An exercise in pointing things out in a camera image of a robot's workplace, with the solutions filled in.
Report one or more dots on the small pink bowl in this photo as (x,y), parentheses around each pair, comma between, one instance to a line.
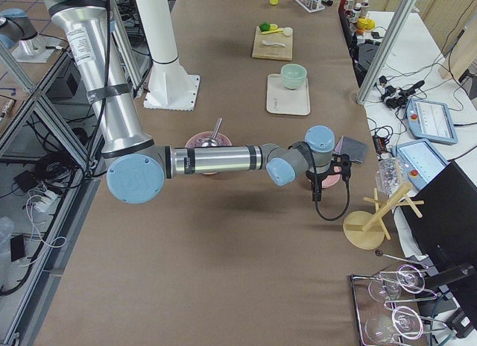
(329,181)

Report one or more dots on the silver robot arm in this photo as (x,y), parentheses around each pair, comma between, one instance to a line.
(136,167)

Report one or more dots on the large pink ice bowl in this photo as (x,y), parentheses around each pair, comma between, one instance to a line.
(201,139)

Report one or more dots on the lower green bowls stack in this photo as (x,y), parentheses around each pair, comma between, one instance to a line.
(293,85)

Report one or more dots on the top green bowl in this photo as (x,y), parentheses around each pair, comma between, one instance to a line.
(293,72)

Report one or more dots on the metal ice scoop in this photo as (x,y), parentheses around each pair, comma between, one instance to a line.
(212,141)

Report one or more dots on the cream serving tray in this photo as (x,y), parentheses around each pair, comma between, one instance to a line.
(283,101)

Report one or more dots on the wooden cutting board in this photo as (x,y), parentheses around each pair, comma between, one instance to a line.
(272,53)

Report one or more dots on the grey folded cloth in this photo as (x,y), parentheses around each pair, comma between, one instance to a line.
(356,150)

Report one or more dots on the yellow plastic knife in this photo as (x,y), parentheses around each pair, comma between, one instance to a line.
(279,30)

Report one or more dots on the wooden mug tree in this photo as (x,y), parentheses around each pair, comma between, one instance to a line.
(367,230)

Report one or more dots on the green lime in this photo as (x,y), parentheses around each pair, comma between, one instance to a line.
(265,27)

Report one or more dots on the black usb hub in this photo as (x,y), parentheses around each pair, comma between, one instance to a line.
(380,144)

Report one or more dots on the crumpled plastic bag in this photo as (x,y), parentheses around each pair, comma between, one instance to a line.
(390,175)

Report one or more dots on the white dish rack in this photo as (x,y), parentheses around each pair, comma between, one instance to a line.
(311,1)

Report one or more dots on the lower teach pendant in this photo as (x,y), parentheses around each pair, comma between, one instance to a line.
(423,162)

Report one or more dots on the teach pendant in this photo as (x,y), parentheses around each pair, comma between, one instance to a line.
(423,162)
(431,120)

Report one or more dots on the upper teach pendant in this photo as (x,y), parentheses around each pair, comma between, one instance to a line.
(431,120)

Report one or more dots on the upper wine glass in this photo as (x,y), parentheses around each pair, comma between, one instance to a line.
(389,285)

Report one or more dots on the wine glass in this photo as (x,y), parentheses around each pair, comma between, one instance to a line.
(403,322)
(389,285)

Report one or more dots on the black monitor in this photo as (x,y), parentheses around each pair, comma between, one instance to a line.
(447,230)

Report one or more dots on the lower wine glass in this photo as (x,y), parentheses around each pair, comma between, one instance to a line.
(403,322)

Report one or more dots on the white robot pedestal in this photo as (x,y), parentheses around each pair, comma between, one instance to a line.
(170,87)

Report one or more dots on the wire glass rack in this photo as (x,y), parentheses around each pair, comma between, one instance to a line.
(384,307)

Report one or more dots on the aluminium frame post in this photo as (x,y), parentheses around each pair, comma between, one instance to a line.
(393,31)

